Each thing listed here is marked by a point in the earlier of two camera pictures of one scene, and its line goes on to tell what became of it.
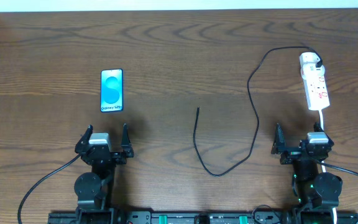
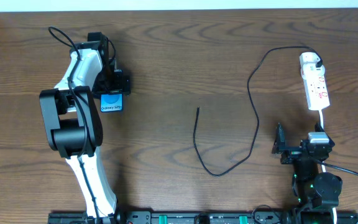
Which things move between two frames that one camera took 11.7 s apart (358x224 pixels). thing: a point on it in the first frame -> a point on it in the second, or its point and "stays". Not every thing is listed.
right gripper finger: x=278 y=144 stays
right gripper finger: x=317 y=127 stays
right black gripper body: x=301 y=152 stays
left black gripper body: x=105 y=156 -> x=117 y=86
